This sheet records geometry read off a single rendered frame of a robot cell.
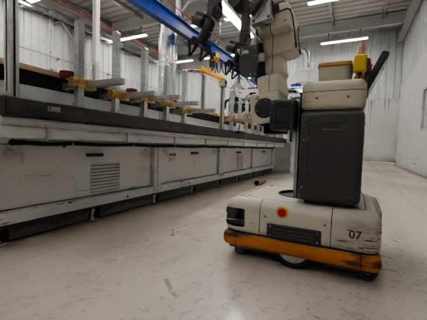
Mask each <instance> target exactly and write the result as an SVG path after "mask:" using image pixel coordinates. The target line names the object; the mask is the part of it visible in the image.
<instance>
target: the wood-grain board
mask: <svg viewBox="0 0 427 320"><path fill-rule="evenodd" d="M0 64H2V65H4V58H1V57H0ZM19 69H23V70H28V71H31V72H36V73H39V74H44V75H47V76H52V77H57V78H60V77H59V72H55V71H52V70H47V69H43V68H40V67H35V66H32V65H28V64H25V63H20V62H19ZM60 79H62V78H60ZM204 114H210V115H213V116H217V117H218V114H216V113H213V112H210V113H204Z"/></svg>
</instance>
